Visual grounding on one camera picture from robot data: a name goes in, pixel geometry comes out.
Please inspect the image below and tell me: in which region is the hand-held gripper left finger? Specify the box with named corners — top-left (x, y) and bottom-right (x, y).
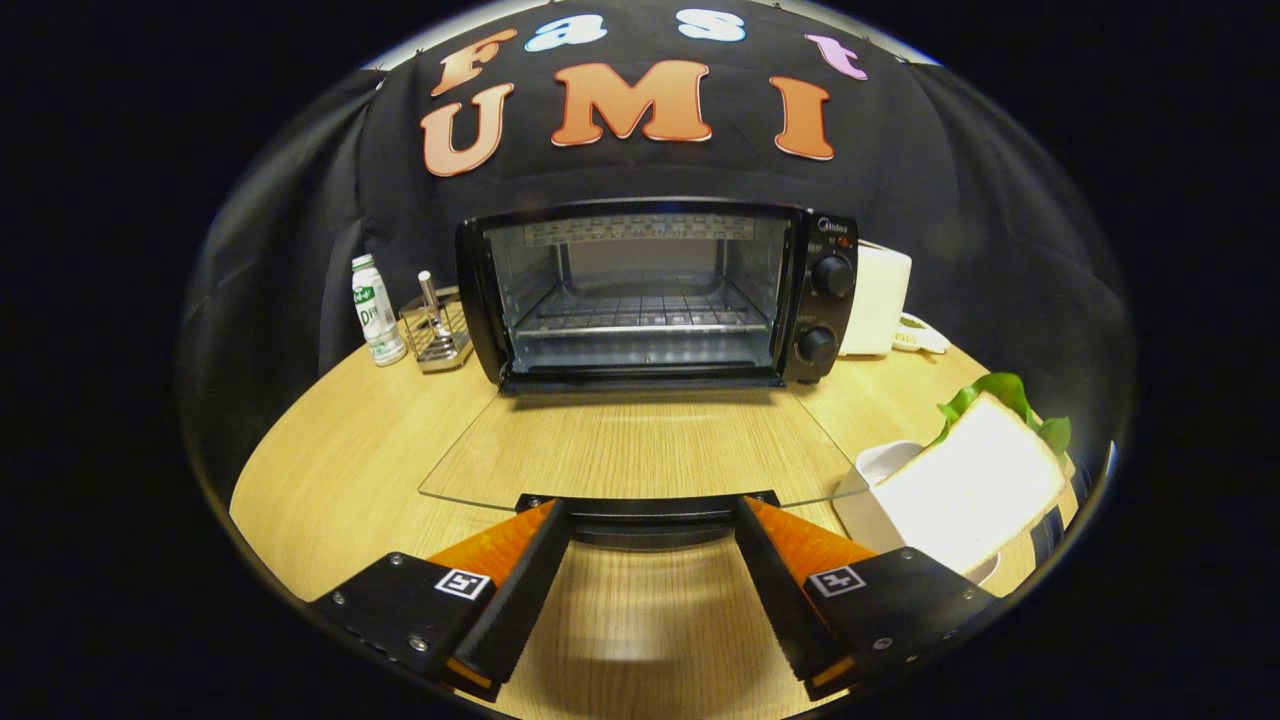
top-left (308, 497), bottom-right (573, 703)

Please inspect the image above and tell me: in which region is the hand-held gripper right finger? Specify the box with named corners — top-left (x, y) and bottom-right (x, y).
top-left (735, 495), bottom-right (1001, 701)

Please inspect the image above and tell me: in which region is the lettuce bread sandwich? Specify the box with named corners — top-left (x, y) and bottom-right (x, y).
top-left (872, 372), bottom-right (1076, 576)

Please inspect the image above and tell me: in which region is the black toaster oven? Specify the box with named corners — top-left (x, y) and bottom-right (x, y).
top-left (418, 197), bottom-right (871, 551)

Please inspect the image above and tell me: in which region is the white slot toaster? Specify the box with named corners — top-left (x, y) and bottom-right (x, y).
top-left (838, 240), bottom-right (913, 358)

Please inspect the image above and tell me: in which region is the white plate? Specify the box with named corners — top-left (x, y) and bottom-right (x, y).
top-left (832, 440), bottom-right (1001, 586)

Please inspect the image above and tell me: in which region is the small white dish with greens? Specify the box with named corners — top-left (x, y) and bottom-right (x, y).
top-left (893, 313), bottom-right (951, 355)

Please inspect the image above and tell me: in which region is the metal stick utensil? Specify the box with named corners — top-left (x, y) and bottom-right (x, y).
top-left (417, 270), bottom-right (446, 341)

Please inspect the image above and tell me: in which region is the white plastic bottle green label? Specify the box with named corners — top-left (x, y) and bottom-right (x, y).
top-left (350, 254), bottom-right (408, 367)

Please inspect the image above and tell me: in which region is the wire rack holder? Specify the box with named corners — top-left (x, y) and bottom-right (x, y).
top-left (398, 285), bottom-right (475, 374)

